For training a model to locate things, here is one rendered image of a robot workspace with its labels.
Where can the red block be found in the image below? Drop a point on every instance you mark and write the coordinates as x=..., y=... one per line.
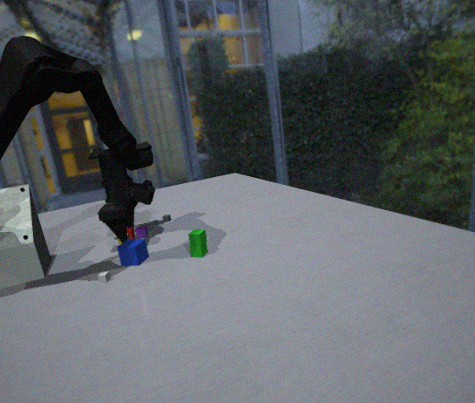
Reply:
x=130, y=232

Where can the green block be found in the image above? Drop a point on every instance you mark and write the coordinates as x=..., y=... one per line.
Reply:
x=198, y=251
x=197, y=237

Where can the blue cube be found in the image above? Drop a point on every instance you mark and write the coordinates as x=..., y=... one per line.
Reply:
x=133, y=252

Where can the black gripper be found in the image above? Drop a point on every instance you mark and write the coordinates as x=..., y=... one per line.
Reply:
x=117, y=214

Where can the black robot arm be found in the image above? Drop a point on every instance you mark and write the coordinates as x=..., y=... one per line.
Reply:
x=30, y=72

